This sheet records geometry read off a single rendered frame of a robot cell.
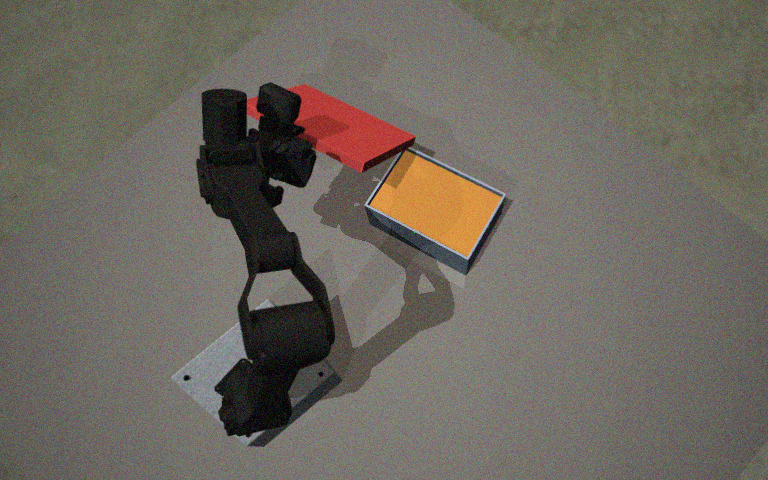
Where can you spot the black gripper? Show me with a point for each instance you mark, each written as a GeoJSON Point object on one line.
{"type": "Point", "coordinates": [281, 109]}

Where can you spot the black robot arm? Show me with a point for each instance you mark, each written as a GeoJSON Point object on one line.
{"type": "Point", "coordinates": [280, 340]}

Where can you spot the red rectangular panel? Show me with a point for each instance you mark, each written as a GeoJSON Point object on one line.
{"type": "Point", "coordinates": [345, 133]}

